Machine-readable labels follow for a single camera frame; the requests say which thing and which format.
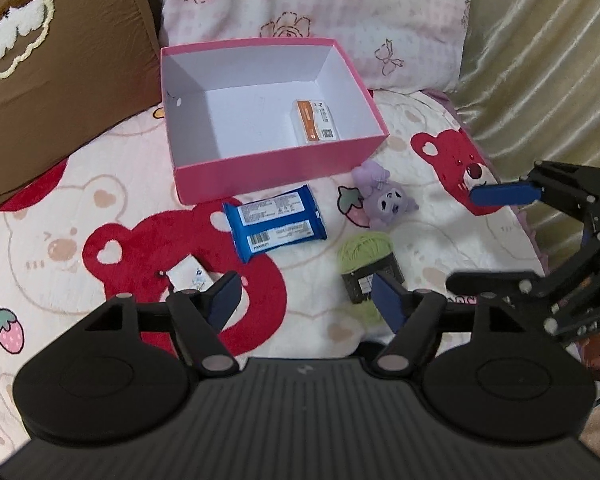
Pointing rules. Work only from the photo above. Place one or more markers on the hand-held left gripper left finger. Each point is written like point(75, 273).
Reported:
point(226, 300)

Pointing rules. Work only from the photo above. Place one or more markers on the brown embroidered pillow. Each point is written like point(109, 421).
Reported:
point(70, 100)

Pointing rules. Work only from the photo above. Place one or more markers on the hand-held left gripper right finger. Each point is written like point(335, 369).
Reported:
point(387, 301)

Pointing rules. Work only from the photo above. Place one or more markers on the green yarn ball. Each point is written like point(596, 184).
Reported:
point(365, 251)

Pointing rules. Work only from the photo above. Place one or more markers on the pink cardboard box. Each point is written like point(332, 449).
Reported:
point(280, 175)

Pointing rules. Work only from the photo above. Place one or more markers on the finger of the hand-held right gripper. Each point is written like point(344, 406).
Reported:
point(505, 194)
point(495, 282)

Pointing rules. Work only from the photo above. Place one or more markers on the beige satin curtain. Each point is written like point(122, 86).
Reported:
point(545, 60)

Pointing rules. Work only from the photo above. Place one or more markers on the bear printed blanket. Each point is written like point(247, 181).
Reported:
point(80, 200)

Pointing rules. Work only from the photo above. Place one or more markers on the blue wet wipes packet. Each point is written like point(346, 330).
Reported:
point(275, 222)

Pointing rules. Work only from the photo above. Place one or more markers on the pink floral pillow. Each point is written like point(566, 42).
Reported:
point(330, 0)

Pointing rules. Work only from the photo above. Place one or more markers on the small white box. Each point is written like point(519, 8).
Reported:
point(187, 275)

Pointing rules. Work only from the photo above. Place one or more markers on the orange and white packet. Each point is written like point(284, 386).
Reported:
point(316, 121)

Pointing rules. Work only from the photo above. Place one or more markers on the purple plush toy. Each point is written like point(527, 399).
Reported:
point(385, 200)

